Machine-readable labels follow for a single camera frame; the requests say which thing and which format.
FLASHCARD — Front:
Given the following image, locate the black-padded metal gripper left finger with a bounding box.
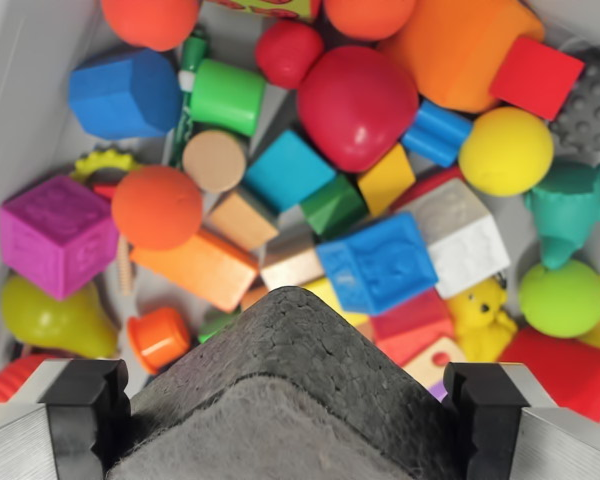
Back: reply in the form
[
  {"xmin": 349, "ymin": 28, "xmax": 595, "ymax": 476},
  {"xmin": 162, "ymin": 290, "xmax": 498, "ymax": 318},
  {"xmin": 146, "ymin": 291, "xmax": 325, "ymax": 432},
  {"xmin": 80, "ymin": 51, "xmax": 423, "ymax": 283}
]
[{"xmin": 0, "ymin": 357, "xmax": 132, "ymax": 480}]

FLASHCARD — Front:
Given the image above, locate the black-padded metal gripper right finger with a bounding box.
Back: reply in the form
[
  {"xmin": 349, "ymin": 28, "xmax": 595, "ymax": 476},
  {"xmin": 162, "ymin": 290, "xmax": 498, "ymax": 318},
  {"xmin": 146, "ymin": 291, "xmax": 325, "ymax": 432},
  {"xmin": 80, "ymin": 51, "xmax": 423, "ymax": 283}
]
[{"xmin": 441, "ymin": 362, "xmax": 600, "ymax": 480}]

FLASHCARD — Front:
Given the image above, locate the grey felt foam eraser block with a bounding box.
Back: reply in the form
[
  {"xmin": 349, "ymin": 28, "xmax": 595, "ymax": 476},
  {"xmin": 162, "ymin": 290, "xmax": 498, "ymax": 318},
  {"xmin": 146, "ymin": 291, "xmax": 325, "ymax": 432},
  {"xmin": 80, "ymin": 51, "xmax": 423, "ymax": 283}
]
[{"xmin": 103, "ymin": 284, "xmax": 455, "ymax": 480}]

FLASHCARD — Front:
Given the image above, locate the grey plastic bin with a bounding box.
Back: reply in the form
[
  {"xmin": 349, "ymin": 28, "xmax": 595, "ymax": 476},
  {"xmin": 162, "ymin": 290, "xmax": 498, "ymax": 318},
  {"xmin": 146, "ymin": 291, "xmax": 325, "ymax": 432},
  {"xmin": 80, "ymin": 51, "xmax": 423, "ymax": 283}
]
[{"xmin": 0, "ymin": 0, "xmax": 600, "ymax": 480}]

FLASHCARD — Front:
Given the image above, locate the red ribbed rubber ball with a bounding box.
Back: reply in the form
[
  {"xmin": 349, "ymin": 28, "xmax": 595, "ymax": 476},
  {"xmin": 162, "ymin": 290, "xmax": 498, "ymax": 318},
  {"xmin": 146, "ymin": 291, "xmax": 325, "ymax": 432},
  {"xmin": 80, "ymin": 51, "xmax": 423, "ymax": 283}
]
[{"xmin": 0, "ymin": 352, "xmax": 57, "ymax": 412}]

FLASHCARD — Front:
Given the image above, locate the large red soft block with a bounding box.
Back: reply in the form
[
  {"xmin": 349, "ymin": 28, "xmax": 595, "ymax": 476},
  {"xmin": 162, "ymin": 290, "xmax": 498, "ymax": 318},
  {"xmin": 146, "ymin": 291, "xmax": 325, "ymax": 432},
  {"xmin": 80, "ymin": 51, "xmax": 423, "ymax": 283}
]
[{"xmin": 496, "ymin": 326, "xmax": 600, "ymax": 425}]

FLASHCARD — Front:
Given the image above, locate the purple block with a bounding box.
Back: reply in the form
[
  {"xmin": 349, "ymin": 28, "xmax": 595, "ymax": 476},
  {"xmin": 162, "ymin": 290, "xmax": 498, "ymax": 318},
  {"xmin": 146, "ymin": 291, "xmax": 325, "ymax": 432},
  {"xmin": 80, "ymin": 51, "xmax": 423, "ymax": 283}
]
[{"xmin": 426, "ymin": 378, "xmax": 450, "ymax": 405}]

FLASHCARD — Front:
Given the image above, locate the olive green pear toy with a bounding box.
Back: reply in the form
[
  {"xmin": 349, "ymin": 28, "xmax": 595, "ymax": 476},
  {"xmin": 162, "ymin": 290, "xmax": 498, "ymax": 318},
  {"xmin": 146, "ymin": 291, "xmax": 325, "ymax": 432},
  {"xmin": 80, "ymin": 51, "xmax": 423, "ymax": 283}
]
[{"xmin": 0, "ymin": 273, "xmax": 121, "ymax": 360}]

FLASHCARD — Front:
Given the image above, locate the yellow rubber bear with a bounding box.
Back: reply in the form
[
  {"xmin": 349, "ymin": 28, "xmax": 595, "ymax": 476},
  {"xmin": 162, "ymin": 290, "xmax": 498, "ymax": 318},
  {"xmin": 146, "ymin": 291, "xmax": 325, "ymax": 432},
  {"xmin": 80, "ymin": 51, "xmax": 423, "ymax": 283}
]
[{"xmin": 446, "ymin": 276, "xmax": 520, "ymax": 362}]

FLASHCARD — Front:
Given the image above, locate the lime green ball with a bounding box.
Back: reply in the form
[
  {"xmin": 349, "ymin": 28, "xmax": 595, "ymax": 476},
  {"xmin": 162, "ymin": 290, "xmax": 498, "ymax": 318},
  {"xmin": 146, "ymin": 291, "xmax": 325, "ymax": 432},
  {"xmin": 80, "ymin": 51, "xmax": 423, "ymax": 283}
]
[{"xmin": 517, "ymin": 257, "xmax": 600, "ymax": 340}]

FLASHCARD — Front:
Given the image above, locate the orange plastic cup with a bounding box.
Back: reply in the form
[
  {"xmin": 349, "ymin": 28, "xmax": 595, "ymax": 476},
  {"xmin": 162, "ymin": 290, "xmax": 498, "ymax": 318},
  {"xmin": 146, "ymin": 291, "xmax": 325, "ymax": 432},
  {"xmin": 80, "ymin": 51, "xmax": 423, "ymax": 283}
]
[{"xmin": 126, "ymin": 306, "xmax": 192, "ymax": 375}]

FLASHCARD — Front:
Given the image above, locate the red embossed rubber cube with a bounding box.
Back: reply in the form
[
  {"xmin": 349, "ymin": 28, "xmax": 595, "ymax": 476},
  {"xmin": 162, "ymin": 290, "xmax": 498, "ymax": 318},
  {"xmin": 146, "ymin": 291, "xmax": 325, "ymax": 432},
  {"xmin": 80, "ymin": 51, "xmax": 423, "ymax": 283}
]
[{"xmin": 368, "ymin": 287, "xmax": 457, "ymax": 370}]

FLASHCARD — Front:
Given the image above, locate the wooden threaded screw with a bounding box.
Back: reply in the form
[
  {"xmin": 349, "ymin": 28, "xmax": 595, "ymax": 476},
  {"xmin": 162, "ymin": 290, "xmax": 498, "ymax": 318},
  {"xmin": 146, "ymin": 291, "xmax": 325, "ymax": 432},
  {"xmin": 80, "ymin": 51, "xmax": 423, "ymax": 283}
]
[{"xmin": 116, "ymin": 233, "xmax": 137, "ymax": 297}]

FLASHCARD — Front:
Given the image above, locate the magenta embossed rubber cube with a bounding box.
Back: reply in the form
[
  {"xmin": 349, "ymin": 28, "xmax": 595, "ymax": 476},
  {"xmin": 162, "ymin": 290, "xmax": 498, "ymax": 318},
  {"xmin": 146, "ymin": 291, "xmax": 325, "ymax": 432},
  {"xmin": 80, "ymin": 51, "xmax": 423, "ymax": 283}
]
[{"xmin": 0, "ymin": 173, "xmax": 121, "ymax": 302}]

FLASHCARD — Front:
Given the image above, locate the white embossed rubber cube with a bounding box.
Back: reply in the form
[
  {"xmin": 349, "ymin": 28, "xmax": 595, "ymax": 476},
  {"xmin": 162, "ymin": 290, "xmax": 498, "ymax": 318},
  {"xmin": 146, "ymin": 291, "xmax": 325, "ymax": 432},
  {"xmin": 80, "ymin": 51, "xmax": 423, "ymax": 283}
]
[{"xmin": 396, "ymin": 177, "xmax": 512, "ymax": 301}]

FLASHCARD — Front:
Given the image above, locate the green plastic cylinder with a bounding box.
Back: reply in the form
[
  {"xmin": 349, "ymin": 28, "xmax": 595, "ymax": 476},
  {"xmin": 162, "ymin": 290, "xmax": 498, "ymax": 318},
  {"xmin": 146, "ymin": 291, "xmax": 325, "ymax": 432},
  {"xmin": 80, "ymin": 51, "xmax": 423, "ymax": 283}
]
[{"xmin": 196, "ymin": 306, "xmax": 242, "ymax": 345}]

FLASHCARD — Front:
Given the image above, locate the long orange wooden block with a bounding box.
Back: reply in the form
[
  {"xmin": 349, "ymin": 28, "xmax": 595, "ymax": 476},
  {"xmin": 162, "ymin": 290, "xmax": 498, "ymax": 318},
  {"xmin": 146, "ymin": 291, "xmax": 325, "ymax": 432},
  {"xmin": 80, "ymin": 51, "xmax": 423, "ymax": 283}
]
[{"xmin": 128, "ymin": 227, "xmax": 260, "ymax": 315}]

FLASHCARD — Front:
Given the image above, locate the teal rubber animal toy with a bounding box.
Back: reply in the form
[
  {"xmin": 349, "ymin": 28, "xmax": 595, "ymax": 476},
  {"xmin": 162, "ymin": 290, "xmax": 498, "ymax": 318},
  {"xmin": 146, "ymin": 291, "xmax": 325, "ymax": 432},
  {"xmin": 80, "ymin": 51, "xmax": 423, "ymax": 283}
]
[{"xmin": 522, "ymin": 158, "xmax": 600, "ymax": 272}]

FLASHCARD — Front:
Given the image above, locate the blue embossed rubber cube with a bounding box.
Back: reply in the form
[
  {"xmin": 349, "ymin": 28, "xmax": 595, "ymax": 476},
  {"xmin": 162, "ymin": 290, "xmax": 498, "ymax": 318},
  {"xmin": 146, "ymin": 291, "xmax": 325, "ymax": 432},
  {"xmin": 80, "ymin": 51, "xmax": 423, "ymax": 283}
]
[{"xmin": 314, "ymin": 211, "xmax": 440, "ymax": 317}]

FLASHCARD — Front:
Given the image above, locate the yellow wooden cube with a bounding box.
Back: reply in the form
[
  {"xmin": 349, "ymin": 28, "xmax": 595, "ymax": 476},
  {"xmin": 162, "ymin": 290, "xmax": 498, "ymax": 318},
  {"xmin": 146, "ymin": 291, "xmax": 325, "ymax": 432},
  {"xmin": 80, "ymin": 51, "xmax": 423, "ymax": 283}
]
[{"xmin": 301, "ymin": 276, "xmax": 372, "ymax": 327}]

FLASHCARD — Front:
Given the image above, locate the red flat piece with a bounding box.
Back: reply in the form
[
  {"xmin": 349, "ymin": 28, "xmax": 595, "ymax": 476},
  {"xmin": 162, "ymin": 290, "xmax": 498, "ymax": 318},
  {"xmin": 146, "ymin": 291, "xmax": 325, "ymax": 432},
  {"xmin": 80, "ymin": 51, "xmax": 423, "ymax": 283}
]
[{"xmin": 91, "ymin": 181, "xmax": 120, "ymax": 202}]

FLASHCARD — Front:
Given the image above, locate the orange foam ball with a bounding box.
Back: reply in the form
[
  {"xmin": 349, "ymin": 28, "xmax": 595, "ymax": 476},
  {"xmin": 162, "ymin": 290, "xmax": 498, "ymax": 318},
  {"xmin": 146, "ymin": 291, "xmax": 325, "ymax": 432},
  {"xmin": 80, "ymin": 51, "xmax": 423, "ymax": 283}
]
[
  {"xmin": 110, "ymin": 163, "xmax": 205, "ymax": 252},
  {"xmin": 99, "ymin": 0, "xmax": 202, "ymax": 53},
  {"xmin": 322, "ymin": 0, "xmax": 420, "ymax": 43}
]

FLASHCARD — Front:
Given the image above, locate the yellow foam ball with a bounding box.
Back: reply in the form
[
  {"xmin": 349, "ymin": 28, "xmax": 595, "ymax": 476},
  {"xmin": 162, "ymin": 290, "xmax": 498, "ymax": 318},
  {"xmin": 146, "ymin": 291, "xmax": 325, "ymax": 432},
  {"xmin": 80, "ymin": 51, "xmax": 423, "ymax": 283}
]
[{"xmin": 457, "ymin": 105, "xmax": 556, "ymax": 198}]

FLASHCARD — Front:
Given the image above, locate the yellow wooden block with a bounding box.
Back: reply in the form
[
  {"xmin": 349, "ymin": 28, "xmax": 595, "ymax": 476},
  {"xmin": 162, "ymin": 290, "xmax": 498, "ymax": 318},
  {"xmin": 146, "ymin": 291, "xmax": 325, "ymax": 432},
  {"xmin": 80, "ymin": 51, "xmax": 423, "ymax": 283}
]
[{"xmin": 356, "ymin": 142, "xmax": 418, "ymax": 218}]

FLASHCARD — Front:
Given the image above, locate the natural wooden block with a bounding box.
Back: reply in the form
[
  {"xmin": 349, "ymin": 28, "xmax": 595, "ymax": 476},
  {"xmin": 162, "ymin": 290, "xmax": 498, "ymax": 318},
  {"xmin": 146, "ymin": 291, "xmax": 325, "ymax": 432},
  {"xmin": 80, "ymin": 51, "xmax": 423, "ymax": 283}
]
[
  {"xmin": 204, "ymin": 191, "xmax": 281, "ymax": 252},
  {"xmin": 258, "ymin": 233, "xmax": 327, "ymax": 292}
]

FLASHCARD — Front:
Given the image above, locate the dark green wooden block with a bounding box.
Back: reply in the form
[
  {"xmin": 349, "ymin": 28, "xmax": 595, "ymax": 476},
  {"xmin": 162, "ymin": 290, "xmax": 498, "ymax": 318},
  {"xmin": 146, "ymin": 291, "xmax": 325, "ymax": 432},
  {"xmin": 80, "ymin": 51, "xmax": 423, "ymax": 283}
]
[{"xmin": 298, "ymin": 173, "xmax": 370, "ymax": 237}]

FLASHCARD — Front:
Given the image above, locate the blue plastic spool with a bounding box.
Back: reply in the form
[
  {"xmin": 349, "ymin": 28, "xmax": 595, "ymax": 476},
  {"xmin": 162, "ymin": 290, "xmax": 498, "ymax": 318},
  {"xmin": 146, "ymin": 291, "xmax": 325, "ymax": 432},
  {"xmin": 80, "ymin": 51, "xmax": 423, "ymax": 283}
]
[{"xmin": 399, "ymin": 98, "xmax": 475, "ymax": 170}]

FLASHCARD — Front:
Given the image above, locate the natural wooden cylinder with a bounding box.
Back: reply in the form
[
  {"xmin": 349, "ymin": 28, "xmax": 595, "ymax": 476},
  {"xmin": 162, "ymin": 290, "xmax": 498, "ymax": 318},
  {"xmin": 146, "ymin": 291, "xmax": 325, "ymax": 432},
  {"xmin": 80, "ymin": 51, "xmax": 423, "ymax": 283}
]
[{"xmin": 181, "ymin": 128, "xmax": 251, "ymax": 196}]

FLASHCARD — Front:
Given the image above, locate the dark grey bumpy ball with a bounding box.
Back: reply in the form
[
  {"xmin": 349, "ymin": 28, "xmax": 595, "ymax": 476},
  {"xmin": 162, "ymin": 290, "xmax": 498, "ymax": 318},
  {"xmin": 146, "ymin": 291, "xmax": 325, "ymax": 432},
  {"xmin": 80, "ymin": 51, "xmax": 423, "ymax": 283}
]
[{"xmin": 548, "ymin": 46, "xmax": 600, "ymax": 162}]

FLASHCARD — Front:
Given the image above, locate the blue foam hexagonal block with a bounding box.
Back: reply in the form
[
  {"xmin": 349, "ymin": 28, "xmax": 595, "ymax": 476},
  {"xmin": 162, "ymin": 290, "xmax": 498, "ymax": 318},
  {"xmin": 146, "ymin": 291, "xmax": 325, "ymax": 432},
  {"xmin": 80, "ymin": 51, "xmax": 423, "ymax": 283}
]
[{"xmin": 67, "ymin": 46, "xmax": 185, "ymax": 141}]

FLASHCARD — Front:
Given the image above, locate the small red cube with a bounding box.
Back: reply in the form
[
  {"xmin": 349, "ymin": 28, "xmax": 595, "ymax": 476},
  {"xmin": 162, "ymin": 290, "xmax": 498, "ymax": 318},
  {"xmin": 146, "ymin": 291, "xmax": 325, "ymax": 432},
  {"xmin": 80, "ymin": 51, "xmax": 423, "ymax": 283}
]
[{"xmin": 487, "ymin": 36, "xmax": 587, "ymax": 122}]

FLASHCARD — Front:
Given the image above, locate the teal smooth cube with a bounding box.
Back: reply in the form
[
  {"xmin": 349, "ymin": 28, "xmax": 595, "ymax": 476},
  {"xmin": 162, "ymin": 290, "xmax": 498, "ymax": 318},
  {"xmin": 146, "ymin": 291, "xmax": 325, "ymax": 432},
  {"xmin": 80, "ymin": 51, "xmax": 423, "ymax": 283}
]
[{"xmin": 242, "ymin": 128, "xmax": 338, "ymax": 215}]

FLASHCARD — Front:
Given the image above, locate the glossy dark red rounded toy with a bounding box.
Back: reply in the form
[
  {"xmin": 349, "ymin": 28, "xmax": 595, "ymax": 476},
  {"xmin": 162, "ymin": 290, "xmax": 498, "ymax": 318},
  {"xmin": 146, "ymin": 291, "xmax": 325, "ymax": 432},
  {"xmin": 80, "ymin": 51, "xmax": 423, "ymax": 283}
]
[{"xmin": 295, "ymin": 44, "xmax": 421, "ymax": 175}]

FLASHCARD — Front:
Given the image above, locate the green plastic cup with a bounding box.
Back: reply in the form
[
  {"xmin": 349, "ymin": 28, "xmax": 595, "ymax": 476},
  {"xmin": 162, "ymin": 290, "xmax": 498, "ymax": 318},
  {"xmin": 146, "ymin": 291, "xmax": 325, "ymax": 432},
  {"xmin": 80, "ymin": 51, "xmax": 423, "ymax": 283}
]
[{"xmin": 188, "ymin": 57, "xmax": 268, "ymax": 138}]

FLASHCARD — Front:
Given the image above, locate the large orange soft shape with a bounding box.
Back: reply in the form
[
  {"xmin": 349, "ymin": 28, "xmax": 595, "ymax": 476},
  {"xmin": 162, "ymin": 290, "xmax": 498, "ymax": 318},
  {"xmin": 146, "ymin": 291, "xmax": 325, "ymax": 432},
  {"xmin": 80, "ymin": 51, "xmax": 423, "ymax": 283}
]
[{"xmin": 378, "ymin": 0, "xmax": 547, "ymax": 115}]

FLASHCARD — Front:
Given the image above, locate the green marker pen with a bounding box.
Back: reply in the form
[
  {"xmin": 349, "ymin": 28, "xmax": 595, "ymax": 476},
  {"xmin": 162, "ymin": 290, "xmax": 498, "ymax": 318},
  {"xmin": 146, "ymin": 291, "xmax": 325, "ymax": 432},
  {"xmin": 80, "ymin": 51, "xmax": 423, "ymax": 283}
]
[{"xmin": 167, "ymin": 28, "xmax": 212, "ymax": 170}]

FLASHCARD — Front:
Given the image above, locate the small red textured ball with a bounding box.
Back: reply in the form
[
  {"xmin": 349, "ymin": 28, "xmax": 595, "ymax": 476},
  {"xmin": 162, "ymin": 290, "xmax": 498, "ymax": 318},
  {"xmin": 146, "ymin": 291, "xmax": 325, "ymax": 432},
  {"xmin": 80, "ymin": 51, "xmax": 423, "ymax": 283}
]
[{"xmin": 253, "ymin": 18, "xmax": 326, "ymax": 91}]

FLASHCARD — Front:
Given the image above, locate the fabric ABC soft cube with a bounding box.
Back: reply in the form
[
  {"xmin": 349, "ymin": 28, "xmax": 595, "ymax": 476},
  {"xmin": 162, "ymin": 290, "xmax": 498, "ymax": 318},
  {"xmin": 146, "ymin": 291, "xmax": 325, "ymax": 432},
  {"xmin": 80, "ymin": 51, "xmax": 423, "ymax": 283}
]
[{"xmin": 201, "ymin": 0, "xmax": 323, "ymax": 25}]

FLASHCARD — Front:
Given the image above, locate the yellow-green toothed ring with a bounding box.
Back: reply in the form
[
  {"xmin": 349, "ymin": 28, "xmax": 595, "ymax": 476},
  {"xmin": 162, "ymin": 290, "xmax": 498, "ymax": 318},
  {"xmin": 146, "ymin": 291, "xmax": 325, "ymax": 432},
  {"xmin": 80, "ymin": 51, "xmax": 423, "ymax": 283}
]
[{"xmin": 71, "ymin": 143, "xmax": 145, "ymax": 185}]

